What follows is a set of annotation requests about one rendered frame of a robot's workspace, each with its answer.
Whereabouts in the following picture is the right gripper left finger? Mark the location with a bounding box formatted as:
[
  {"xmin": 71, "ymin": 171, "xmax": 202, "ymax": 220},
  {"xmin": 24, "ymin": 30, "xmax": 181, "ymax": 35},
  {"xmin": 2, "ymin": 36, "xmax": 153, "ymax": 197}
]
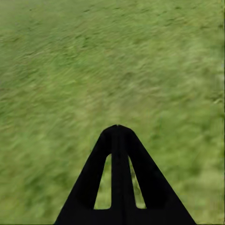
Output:
[{"xmin": 54, "ymin": 125, "xmax": 125, "ymax": 225}]

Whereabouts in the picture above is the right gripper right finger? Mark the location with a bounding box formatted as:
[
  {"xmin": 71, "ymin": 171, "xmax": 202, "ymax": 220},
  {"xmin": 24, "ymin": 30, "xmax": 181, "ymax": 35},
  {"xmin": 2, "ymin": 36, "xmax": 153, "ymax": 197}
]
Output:
[{"xmin": 118, "ymin": 125, "xmax": 196, "ymax": 225}]

